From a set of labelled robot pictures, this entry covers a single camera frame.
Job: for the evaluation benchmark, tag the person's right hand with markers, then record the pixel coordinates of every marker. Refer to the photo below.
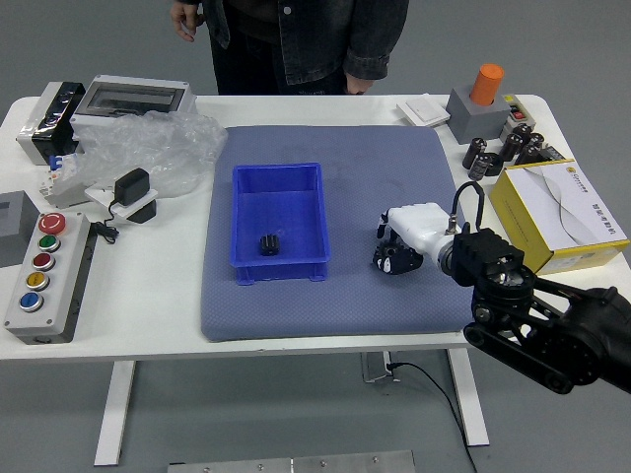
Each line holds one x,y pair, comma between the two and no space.
186,17

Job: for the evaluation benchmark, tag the person's left hand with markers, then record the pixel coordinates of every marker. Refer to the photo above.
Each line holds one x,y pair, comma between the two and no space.
358,85

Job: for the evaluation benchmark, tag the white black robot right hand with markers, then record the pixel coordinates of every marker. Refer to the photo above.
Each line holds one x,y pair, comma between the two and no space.
419,224

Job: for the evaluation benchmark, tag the big black gear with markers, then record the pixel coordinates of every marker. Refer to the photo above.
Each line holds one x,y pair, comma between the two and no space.
386,245

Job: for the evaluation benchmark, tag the small black gear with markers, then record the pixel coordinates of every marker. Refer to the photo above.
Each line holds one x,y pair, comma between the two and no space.
269,245

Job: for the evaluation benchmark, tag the person's left forearm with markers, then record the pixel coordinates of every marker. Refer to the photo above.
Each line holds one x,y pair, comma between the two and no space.
374,39

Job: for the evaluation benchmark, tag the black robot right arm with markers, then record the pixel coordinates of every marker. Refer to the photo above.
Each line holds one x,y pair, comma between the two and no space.
581,340

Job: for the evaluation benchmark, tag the white distribution box clear lid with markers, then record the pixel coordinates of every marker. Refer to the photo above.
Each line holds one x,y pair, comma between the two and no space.
128,96

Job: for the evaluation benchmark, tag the blue plastic box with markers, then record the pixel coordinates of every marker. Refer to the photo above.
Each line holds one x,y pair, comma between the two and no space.
276,207

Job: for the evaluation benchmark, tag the yellow white cardboard box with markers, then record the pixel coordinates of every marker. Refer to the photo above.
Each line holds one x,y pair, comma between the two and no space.
567,207

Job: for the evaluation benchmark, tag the grey under-table control box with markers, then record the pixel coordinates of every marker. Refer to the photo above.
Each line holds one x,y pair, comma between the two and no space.
374,367

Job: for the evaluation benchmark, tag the person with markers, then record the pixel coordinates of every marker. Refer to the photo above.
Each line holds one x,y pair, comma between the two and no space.
296,44

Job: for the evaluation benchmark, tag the black capacitor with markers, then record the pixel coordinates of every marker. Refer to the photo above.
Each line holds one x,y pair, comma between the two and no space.
536,140
485,166
522,131
511,146
528,154
474,152

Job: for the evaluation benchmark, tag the blue-grey foam mat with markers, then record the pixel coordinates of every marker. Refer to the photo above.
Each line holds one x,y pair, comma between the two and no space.
345,305

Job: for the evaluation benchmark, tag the grey block holder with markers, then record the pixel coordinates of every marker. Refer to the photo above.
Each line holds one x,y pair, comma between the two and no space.
473,123

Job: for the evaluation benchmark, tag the orange cylinder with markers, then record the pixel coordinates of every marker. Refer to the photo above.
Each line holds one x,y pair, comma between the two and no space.
487,84

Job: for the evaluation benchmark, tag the clear plastic bag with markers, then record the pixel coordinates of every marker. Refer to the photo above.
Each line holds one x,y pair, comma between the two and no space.
158,148

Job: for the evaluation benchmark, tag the black flat module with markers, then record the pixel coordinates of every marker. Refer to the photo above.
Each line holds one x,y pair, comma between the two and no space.
553,154

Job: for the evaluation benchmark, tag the black table control panel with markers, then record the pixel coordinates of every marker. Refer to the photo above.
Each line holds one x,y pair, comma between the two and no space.
532,351

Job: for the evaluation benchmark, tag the white table leg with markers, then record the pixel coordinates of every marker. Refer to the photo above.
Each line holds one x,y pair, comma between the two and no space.
468,394
116,414

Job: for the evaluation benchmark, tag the black power adapter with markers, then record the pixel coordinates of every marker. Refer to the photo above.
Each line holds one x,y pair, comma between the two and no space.
130,187

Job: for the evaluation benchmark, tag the white circuit breaker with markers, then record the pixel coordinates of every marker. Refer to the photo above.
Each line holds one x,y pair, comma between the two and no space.
64,192

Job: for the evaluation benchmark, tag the grey square block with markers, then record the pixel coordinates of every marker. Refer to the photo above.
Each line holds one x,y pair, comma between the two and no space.
20,236

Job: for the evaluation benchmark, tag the grey push button station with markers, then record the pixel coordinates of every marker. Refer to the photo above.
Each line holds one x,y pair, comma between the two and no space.
20,315

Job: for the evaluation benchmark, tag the white wall switch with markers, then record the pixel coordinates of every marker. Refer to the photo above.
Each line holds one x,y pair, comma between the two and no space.
424,111

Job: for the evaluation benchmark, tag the grey switch box red button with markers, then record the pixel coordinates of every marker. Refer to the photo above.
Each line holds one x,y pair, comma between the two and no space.
515,106

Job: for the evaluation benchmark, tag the grey black enclosure box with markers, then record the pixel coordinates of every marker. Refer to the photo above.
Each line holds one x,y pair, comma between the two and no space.
37,143

